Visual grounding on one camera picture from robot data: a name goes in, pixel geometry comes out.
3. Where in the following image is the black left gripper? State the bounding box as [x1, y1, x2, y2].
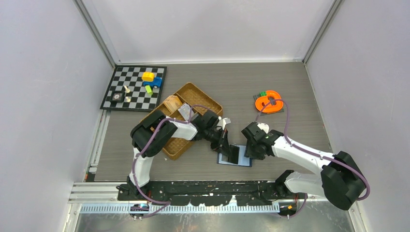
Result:
[203, 127, 232, 157]

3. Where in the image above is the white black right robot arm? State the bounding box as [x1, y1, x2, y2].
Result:
[241, 122, 369, 210]

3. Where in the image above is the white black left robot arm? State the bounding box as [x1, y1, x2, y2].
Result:
[127, 110, 238, 200]

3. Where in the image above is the black mounting rail base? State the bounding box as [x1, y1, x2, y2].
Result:
[116, 180, 304, 206]

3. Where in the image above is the green toy block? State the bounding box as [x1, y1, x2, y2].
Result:
[145, 85, 153, 96]

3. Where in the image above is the black square chess piece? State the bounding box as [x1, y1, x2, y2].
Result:
[109, 91, 126, 102]

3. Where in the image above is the blue leather card holder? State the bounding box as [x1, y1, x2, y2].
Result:
[217, 145, 252, 167]

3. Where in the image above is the yellow toy block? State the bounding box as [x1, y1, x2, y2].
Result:
[142, 72, 156, 82]

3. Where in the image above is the woven divided basket tray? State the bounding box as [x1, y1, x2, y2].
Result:
[156, 82, 223, 160]

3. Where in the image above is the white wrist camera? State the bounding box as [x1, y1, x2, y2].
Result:
[257, 123, 269, 134]
[217, 117, 231, 130]

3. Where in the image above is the blue toy car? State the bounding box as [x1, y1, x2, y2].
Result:
[142, 77, 162, 88]

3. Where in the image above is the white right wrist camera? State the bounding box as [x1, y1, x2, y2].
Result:
[257, 123, 269, 134]

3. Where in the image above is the black white checkerboard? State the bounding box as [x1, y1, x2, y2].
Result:
[100, 65, 167, 112]

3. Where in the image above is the metal chess pawn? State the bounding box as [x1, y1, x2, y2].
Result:
[123, 86, 131, 93]

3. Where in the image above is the silver credit card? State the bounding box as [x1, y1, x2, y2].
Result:
[178, 103, 195, 121]

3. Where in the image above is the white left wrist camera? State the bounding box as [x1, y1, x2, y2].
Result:
[217, 117, 231, 130]

